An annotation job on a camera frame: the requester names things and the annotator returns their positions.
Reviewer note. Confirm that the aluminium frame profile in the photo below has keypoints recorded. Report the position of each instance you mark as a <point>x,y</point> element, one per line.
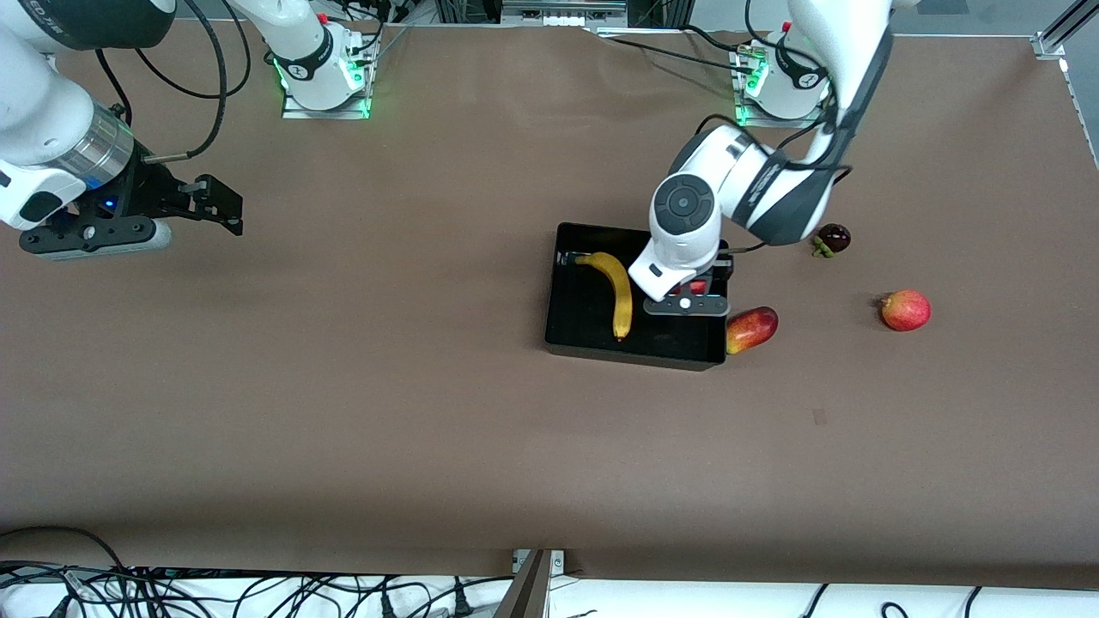
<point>1052,43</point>

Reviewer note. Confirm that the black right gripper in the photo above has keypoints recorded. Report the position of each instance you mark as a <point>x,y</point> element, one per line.
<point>148,192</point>

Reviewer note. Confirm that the white power strip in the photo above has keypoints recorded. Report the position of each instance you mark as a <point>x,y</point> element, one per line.
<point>562,17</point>

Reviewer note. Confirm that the yellow banana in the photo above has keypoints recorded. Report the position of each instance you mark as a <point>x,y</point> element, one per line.
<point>622,300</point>

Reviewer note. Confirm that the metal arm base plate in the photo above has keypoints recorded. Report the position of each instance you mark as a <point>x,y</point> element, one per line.
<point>300,112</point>
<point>755,124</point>

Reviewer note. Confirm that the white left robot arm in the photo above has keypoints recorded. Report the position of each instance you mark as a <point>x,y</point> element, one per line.
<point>773,197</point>

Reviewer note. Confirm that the small red apple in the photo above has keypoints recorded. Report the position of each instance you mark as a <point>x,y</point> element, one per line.
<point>697,287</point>

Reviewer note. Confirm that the black plastic tray box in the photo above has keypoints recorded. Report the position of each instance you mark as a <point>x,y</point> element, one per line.
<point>584,330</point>

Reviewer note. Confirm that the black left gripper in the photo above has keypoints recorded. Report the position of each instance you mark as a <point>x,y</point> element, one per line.
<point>722,265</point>

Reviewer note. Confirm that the dark purple mangosteen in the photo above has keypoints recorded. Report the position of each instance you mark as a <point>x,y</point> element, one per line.
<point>836,237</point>

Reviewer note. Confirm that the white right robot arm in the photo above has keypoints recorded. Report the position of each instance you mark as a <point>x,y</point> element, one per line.
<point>34,94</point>

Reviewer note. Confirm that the grey metal pole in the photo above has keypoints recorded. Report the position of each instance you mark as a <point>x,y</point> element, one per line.
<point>525,596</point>

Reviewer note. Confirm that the red yellow mango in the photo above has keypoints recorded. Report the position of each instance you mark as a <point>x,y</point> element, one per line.
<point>751,330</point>

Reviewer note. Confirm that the metal table edge bracket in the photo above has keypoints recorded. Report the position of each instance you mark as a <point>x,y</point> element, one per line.
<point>556,562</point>

